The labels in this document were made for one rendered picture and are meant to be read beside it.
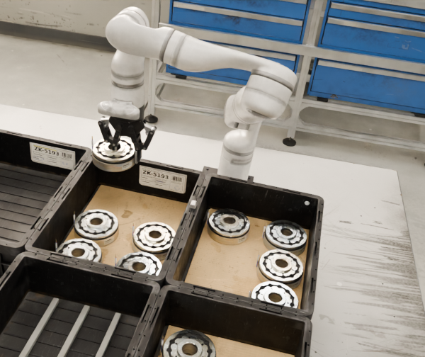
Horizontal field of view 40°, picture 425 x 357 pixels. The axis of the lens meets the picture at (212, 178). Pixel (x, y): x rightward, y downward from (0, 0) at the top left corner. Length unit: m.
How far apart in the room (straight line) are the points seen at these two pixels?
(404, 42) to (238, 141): 1.73
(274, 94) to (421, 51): 2.13
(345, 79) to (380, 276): 1.78
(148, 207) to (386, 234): 0.71
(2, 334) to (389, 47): 2.49
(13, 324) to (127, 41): 0.61
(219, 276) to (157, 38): 0.54
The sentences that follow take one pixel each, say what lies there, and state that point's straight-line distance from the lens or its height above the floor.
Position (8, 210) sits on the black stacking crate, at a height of 0.83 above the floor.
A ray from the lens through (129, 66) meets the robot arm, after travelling 1.24.
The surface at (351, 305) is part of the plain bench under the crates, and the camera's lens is 1.53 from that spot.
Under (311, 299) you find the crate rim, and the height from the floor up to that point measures 0.93.
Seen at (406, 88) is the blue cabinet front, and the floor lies 0.46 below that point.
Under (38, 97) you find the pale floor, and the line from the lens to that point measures 3.72.
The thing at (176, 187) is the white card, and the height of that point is 0.87.
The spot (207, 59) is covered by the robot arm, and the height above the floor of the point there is 1.29.
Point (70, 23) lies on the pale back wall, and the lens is 4.36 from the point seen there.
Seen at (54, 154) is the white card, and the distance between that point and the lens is 1.57.
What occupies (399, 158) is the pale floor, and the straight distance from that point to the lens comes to 3.56.
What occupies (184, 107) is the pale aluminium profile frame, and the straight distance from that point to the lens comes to 3.38.
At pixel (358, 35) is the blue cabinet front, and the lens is 3.16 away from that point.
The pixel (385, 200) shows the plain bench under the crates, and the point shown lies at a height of 0.70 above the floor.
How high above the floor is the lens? 1.78
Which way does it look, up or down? 36 degrees down
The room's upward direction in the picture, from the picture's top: 7 degrees clockwise
